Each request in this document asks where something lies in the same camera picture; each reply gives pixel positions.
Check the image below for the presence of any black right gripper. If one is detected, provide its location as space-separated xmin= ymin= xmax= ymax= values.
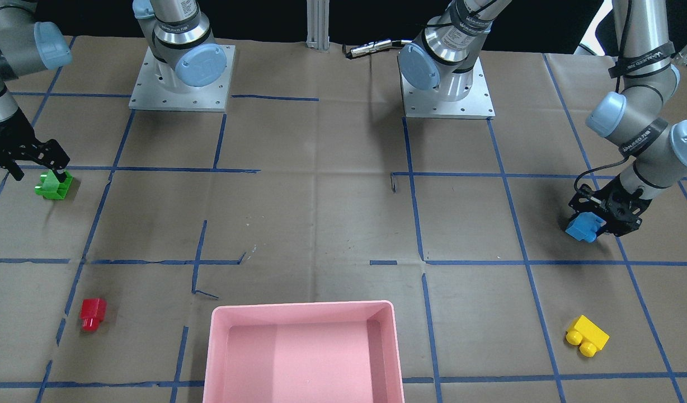
xmin=0 ymin=109 xmax=70 ymax=181

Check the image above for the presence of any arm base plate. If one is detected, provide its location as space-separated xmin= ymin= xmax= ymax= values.
xmin=129 ymin=45 xmax=236 ymax=113
xmin=401 ymin=59 xmax=496 ymax=119

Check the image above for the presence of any blue toy block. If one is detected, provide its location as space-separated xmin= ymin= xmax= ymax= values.
xmin=565 ymin=213 xmax=605 ymax=243

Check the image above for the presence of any aluminium frame post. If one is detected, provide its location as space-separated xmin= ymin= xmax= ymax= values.
xmin=305 ymin=0 xmax=330 ymax=53

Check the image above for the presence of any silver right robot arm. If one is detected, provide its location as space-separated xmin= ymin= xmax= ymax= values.
xmin=0 ymin=1 xmax=228 ymax=183

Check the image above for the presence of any yellow toy block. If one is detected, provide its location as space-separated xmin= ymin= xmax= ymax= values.
xmin=565 ymin=315 xmax=610 ymax=358

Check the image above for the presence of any red toy block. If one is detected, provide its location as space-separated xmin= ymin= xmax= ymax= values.
xmin=79 ymin=298 xmax=107 ymax=332

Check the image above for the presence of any metal cable connector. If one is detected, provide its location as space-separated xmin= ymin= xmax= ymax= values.
xmin=342 ymin=39 xmax=412 ymax=60

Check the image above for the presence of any green toy block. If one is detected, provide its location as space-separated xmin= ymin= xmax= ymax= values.
xmin=34 ymin=171 xmax=73 ymax=200

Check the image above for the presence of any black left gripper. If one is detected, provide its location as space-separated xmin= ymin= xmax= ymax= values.
xmin=568 ymin=174 xmax=651 ymax=239

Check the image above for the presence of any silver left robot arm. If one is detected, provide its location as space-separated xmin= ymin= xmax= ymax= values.
xmin=399 ymin=1 xmax=687 ymax=242

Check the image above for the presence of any pink plastic box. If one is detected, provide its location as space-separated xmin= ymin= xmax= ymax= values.
xmin=203 ymin=301 xmax=404 ymax=402

